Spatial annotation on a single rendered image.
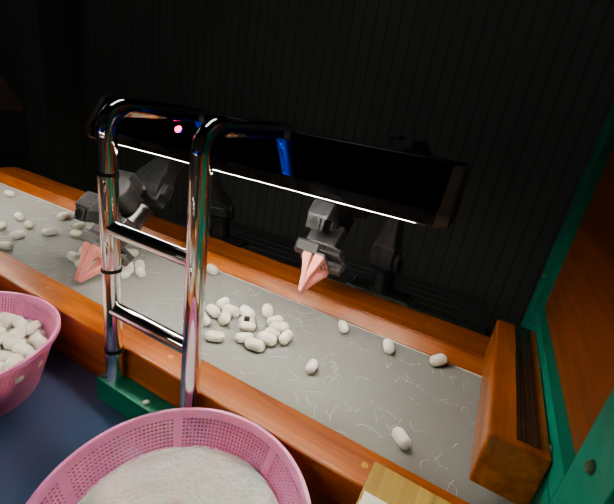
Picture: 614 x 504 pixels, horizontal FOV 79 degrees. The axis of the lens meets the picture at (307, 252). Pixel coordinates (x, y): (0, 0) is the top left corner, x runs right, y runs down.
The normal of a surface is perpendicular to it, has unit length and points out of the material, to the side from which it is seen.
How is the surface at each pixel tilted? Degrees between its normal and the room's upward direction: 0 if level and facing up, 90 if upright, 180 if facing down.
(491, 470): 90
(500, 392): 0
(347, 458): 0
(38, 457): 0
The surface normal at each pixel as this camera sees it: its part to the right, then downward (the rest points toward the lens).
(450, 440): 0.15, -0.92
